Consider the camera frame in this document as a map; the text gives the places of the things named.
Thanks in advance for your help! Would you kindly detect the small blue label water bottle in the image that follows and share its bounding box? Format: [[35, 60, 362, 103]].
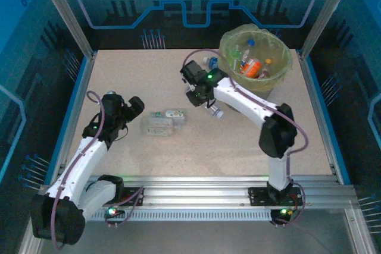
[[202, 56, 220, 70]]

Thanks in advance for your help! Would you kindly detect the clear ribbed unlabelled bottle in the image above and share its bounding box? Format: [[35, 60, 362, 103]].
[[204, 101, 224, 120]]

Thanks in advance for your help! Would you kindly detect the clear rectangular plastic bottle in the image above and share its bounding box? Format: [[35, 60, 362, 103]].
[[140, 116, 184, 137]]

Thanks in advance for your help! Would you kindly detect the clear bottle green white label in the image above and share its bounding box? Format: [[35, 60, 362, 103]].
[[149, 109, 188, 121]]

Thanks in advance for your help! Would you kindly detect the red gold label bottle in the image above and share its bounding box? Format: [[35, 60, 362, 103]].
[[240, 57, 264, 80]]

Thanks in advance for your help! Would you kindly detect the yellow-lined trash bin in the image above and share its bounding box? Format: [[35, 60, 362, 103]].
[[218, 23, 294, 93]]

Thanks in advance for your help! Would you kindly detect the small board with green light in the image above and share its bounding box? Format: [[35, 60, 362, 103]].
[[270, 208, 295, 222], [104, 205, 126, 219]]

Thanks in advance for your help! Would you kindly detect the aluminium side rail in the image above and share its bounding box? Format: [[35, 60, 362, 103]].
[[44, 51, 98, 185], [296, 50, 354, 186]]

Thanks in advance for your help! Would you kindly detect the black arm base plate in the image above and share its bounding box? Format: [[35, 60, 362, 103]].
[[248, 187, 304, 207], [90, 187, 145, 207]]

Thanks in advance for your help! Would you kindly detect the aluminium mounting rail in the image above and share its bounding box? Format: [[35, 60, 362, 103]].
[[38, 175, 357, 209]]

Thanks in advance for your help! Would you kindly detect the aluminium frame post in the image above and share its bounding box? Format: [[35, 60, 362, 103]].
[[299, 0, 360, 60], [33, 0, 98, 58]]

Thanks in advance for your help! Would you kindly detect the slotted grey cable duct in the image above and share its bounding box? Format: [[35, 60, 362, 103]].
[[47, 208, 298, 222]]

